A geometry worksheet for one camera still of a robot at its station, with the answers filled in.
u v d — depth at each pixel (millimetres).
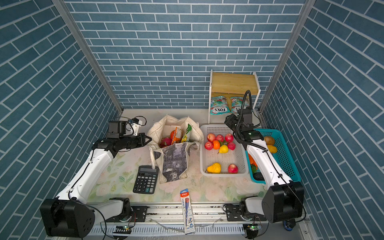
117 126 602
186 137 825
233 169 844
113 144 550
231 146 938
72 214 378
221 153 938
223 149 934
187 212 736
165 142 909
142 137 707
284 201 401
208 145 942
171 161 758
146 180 828
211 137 973
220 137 989
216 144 935
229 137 989
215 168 840
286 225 704
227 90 871
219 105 985
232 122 722
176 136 845
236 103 989
